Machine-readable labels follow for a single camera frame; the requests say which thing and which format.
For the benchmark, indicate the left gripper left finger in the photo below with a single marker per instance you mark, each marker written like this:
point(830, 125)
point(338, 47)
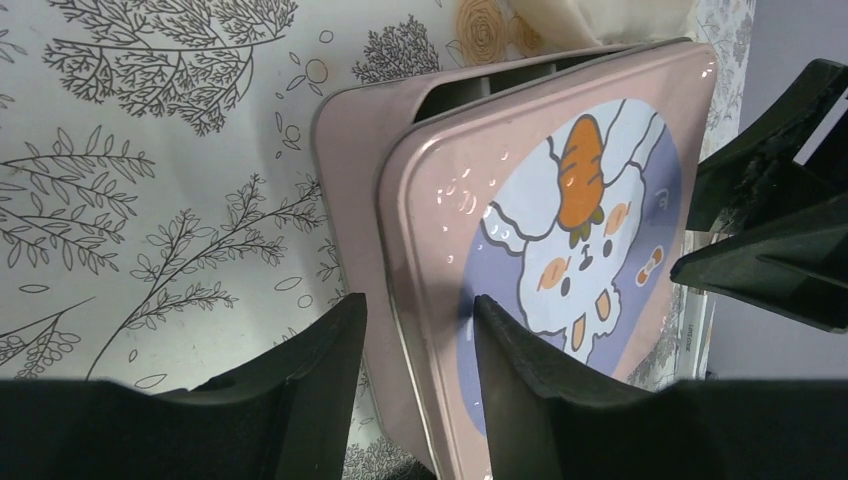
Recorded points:
point(282, 415)

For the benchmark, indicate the metal serving tongs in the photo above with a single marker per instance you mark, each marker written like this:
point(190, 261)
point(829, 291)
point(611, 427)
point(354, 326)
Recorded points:
point(695, 334)

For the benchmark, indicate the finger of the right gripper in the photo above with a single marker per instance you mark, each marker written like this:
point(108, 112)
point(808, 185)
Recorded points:
point(795, 266)
point(755, 179)

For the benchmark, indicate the silver metal tray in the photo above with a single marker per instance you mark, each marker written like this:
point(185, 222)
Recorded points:
point(558, 186)

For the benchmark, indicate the pink grid box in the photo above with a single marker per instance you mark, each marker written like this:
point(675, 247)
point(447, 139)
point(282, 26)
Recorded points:
point(352, 133)

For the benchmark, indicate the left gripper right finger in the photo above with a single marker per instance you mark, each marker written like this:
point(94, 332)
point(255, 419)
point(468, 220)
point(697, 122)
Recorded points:
point(549, 416)

